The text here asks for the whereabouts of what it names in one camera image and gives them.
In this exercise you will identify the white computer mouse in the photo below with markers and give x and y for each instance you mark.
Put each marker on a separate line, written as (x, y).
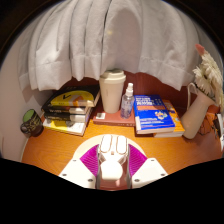
(111, 166)

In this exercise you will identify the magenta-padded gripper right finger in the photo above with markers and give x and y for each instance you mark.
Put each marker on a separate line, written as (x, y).
(150, 170)

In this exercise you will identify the black book with white pages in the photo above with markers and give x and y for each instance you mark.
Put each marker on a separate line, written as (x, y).
(66, 117)

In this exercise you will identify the blue book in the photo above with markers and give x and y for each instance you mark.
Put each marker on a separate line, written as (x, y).
(153, 115)

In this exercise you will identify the cream lidded tumbler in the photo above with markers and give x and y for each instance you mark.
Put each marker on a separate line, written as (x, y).
(112, 93)

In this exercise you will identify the dark mug with green inside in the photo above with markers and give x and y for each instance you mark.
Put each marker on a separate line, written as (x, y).
(31, 124)

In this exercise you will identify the black and yellow book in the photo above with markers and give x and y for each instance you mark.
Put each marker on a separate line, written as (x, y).
(75, 97)

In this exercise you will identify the red-brown book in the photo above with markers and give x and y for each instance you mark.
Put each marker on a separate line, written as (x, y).
(110, 118)

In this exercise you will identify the cream ceramic pitcher vase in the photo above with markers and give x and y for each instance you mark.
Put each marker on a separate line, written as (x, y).
(196, 116)

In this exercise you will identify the thin black book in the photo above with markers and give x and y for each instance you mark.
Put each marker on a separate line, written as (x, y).
(66, 110)

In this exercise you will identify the white pleated curtain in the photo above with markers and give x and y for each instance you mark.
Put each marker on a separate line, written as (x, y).
(110, 36)

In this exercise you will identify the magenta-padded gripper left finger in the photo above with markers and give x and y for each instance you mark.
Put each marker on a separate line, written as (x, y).
(75, 171)

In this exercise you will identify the yellow and white book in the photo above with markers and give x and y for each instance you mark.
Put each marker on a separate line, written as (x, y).
(65, 127)

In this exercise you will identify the orange book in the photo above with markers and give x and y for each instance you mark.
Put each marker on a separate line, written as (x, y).
(178, 125)

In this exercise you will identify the clear spray bottle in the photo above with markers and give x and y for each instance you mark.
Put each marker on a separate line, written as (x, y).
(127, 105)

